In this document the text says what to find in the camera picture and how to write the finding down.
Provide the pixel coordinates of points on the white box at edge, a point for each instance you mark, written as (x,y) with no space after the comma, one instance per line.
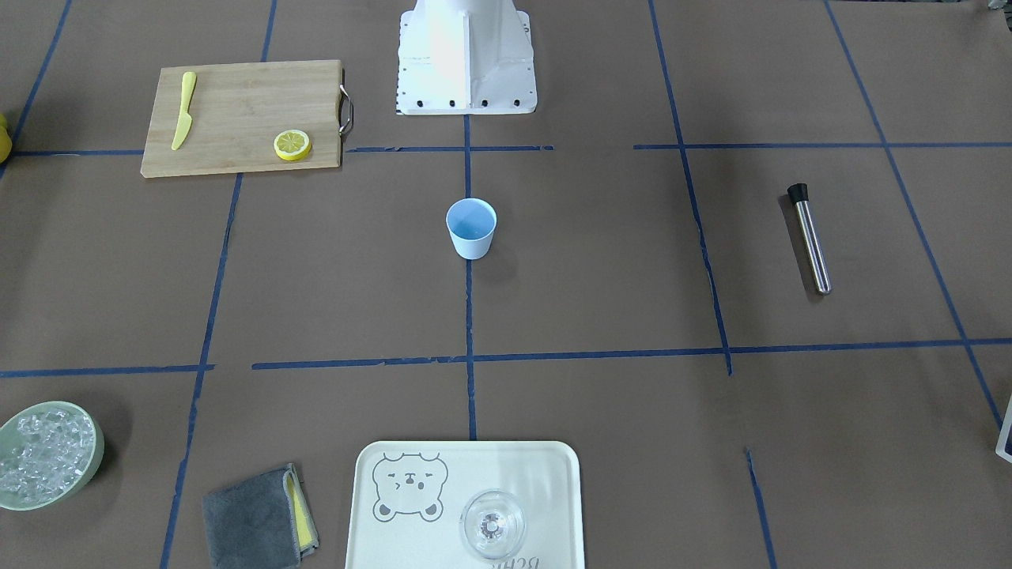
(1003,445)

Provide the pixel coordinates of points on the steel muddler with black tip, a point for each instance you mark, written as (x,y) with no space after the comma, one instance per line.
(799,197)

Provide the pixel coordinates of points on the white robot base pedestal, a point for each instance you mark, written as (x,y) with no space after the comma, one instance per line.
(465,58)

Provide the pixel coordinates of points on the grey and yellow cloth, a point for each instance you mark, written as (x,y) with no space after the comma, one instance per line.
(261,522)

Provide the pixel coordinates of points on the green bowl of ice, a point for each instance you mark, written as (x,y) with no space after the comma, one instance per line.
(49,452)

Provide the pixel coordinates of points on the yellow plastic knife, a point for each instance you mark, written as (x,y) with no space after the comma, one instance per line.
(184,120)

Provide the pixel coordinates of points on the yellow lemon slice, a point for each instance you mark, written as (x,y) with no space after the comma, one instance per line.
(292,145)

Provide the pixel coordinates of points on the wooden cutting board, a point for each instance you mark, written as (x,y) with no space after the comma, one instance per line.
(237,110)

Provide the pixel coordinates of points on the clear glass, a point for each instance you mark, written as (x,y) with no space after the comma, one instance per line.
(493,525)

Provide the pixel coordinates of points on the cream tray with bear print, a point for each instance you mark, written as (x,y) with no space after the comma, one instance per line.
(407,499)

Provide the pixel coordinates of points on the light blue cup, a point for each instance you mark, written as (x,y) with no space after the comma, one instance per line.
(471,224)

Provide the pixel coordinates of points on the yellow lemon at table edge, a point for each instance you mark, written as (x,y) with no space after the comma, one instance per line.
(6,143)

